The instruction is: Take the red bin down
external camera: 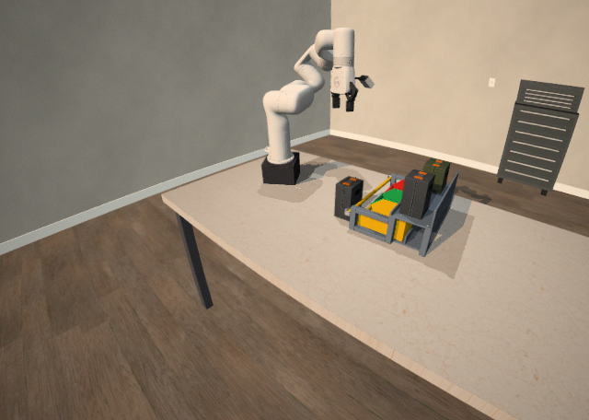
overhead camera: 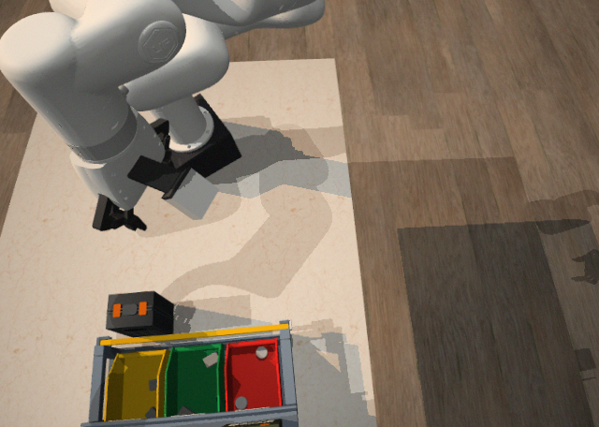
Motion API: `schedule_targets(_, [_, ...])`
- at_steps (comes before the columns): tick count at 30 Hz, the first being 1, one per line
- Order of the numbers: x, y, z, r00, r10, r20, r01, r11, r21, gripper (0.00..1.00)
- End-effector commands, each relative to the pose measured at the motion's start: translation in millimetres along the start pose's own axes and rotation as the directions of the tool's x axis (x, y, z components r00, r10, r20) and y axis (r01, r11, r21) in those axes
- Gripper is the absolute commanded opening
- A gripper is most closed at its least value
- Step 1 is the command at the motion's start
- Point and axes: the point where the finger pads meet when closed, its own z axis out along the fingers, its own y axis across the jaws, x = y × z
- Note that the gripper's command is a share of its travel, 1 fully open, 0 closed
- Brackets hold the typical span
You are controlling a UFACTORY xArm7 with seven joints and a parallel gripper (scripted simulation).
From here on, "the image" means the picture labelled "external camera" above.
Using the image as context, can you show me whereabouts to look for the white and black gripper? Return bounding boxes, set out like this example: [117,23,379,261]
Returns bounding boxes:
[330,65,358,112]

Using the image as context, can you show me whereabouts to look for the green open bin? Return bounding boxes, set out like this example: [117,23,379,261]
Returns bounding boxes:
[371,188,403,204]

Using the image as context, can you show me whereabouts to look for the red bin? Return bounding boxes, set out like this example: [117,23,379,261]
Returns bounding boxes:
[386,180,404,192]

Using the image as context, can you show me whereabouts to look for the yellow bar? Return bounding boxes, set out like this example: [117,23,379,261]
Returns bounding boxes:
[356,177,391,206]

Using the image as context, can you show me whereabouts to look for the yellow open bin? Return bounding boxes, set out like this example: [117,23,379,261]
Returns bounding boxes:
[357,199,412,241]

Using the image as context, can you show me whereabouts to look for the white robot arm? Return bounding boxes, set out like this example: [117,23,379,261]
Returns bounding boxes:
[263,28,354,164]

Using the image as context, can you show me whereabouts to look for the grey metal shelf rack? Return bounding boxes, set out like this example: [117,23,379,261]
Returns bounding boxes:
[345,171,459,257]

